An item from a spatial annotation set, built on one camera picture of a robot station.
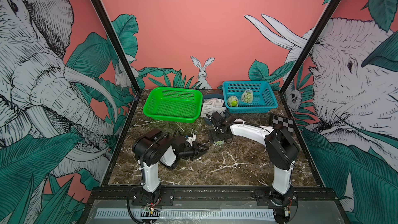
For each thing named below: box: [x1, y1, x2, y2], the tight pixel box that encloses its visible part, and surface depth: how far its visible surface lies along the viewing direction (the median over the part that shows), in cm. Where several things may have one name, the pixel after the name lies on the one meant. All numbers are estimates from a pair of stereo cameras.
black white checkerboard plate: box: [272, 115, 294, 133], surface depth 103 cm
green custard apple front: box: [243, 91, 253, 104], surface depth 112 cm
